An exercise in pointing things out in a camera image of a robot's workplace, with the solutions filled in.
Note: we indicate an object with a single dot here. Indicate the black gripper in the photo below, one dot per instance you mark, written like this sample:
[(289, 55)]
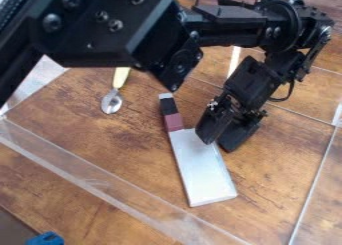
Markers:
[(232, 114)]

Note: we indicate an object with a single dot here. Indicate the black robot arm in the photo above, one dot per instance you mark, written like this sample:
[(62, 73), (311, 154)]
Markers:
[(156, 36)]

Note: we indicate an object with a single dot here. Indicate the blue object at bottom edge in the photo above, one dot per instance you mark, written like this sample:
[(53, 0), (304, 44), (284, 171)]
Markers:
[(48, 238)]

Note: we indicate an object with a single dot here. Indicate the spoon with yellow handle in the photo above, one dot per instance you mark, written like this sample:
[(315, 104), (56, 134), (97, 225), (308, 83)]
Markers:
[(112, 100)]

